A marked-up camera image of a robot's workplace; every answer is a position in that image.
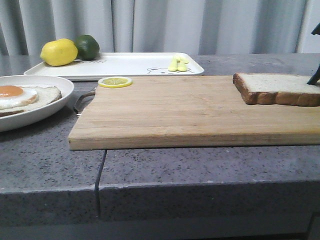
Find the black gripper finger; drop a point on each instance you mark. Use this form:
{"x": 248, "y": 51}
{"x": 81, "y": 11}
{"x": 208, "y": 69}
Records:
{"x": 315, "y": 78}

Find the metal cutting board handle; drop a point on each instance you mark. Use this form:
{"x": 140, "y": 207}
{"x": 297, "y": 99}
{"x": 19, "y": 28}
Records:
{"x": 76, "y": 107}

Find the white round plate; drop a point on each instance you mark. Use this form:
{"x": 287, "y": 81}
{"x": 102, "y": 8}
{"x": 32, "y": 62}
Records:
{"x": 23, "y": 119}

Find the yellow lemon slice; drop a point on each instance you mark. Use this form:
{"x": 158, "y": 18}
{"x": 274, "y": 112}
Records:
{"x": 115, "y": 82}

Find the grey curtain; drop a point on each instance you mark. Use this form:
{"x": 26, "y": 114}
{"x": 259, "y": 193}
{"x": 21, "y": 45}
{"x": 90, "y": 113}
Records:
{"x": 196, "y": 27}

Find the green lime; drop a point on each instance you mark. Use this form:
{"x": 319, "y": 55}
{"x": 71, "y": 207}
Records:
{"x": 88, "y": 48}

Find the wooden cutting board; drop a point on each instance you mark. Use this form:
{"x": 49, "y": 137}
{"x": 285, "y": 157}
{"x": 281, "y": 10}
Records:
{"x": 188, "y": 111}

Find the white bread slice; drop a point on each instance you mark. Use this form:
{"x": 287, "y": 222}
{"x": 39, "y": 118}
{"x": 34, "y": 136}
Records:
{"x": 276, "y": 88}

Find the light green plastic piece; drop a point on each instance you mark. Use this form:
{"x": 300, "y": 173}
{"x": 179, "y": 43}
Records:
{"x": 178, "y": 64}

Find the fried egg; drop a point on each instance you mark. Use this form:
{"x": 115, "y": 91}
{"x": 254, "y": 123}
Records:
{"x": 16, "y": 96}

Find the bottom bread slice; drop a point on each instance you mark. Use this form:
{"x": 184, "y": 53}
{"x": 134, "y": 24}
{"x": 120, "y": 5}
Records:
{"x": 45, "y": 96}

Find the white rectangular tray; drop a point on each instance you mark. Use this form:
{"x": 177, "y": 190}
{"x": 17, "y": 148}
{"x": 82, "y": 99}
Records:
{"x": 118, "y": 64}

